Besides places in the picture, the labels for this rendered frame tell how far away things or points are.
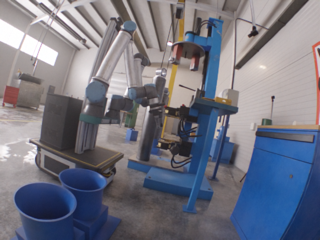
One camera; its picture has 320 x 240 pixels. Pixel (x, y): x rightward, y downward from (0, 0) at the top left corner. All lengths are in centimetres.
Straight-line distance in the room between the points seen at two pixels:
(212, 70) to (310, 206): 215
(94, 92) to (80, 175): 57
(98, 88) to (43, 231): 91
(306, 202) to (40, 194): 139
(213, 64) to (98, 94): 188
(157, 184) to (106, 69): 131
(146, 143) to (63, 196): 172
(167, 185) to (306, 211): 140
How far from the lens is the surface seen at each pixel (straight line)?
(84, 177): 108
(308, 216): 112
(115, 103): 170
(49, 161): 158
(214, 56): 257
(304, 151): 96
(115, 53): 119
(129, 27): 129
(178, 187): 178
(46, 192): 86
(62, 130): 150
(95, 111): 126
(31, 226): 70
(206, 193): 185
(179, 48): 249
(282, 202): 104
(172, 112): 204
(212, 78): 240
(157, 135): 360
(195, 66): 261
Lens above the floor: 79
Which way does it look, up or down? 1 degrees up
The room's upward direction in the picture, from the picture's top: 12 degrees clockwise
